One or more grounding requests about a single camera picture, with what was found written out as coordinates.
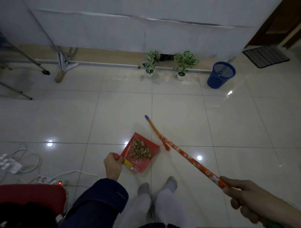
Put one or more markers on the person's right hand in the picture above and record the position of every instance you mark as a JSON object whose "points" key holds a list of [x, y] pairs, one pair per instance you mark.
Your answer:
{"points": [[261, 202]]}

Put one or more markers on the person's left hand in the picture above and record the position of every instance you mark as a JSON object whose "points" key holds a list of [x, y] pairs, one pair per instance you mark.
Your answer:
{"points": [[113, 165]]}

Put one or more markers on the person's left fingers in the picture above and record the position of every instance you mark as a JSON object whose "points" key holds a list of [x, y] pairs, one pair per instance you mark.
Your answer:
{"points": [[118, 159]]}

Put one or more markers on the orange flowered broom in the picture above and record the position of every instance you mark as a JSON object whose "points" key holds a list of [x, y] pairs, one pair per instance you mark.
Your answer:
{"points": [[181, 151]]}

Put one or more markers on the person's left forearm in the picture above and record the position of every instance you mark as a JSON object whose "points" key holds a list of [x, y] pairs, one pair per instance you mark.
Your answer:
{"points": [[98, 202]]}

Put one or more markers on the pile of brown debris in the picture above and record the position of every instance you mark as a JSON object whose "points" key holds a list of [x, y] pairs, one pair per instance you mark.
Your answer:
{"points": [[140, 149]]}

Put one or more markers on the person's left leg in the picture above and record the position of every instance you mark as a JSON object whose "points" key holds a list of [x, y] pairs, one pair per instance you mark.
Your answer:
{"points": [[137, 206]]}

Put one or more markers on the person's leg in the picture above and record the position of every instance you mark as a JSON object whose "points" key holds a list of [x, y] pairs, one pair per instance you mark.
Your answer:
{"points": [[168, 204], [137, 206]]}

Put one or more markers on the person's right leg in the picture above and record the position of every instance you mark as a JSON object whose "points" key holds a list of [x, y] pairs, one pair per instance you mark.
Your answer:
{"points": [[168, 204]]}

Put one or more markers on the white power strip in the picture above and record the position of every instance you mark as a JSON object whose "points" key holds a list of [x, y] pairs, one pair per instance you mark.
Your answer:
{"points": [[48, 180]]}

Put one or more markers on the red chair seat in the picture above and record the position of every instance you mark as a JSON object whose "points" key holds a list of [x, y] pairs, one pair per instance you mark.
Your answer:
{"points": [[33, 195]]}

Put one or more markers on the small potted plant white pot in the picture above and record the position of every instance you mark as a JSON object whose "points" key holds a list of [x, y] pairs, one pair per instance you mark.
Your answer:
{"points": [[184, 63], [150, 63]]}

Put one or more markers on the black bag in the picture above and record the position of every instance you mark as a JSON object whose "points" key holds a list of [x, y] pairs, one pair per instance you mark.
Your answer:
{"points": [[25, 216]]}

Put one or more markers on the white backdrop stand base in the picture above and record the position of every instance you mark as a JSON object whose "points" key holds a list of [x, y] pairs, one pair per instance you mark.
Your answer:
{"points": [[64, 62]]}

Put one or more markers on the blue mesh waste basket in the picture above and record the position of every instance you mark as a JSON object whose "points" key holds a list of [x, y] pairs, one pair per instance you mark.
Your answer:
{"points": [[221, 74]]}

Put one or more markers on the white backdrop sheet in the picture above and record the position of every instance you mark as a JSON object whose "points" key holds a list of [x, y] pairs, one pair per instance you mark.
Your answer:
{"points": [[141, 25]]}

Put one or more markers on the metal stand leg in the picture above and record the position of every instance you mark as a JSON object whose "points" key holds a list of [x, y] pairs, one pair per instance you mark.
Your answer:
{"points": [[23, 55]]}

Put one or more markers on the dark door mat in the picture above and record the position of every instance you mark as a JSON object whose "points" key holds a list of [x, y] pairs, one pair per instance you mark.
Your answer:
{"points": [[265, 56]]}

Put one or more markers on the wooden door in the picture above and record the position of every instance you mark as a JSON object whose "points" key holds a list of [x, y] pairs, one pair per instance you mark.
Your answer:
{"points": [[274, 23]]}

